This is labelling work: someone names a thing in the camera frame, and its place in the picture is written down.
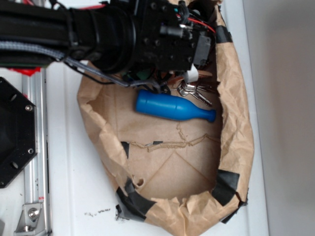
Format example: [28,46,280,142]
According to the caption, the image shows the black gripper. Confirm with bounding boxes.
[123,0,212,72]

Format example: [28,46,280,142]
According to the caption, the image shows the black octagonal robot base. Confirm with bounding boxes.
[0,77,36,189]

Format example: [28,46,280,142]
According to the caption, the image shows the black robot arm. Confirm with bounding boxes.
[0,0,212,74]

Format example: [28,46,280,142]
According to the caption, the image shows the bunch of silver keys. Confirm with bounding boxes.
[177,81,218,107]

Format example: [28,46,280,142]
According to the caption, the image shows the blue plastic bottle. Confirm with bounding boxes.
[135,90,216,122]

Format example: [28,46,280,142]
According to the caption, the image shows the crumpled brown paper bag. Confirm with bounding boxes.
[77,0,254,236]

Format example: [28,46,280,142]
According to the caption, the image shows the grey braided cable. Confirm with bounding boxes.
[0,40,160,89]

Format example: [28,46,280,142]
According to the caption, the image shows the aluminium extrusion rail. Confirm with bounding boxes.
[13,67,52,236]

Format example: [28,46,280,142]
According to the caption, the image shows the silver corner bracket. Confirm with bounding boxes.
[14,203,47,236]

